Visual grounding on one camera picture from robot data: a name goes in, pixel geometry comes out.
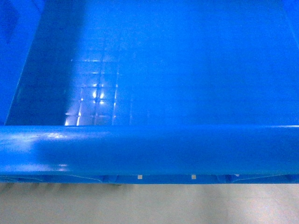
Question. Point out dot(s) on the large blue plastic crate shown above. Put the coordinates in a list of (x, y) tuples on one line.
[(149, 91)]

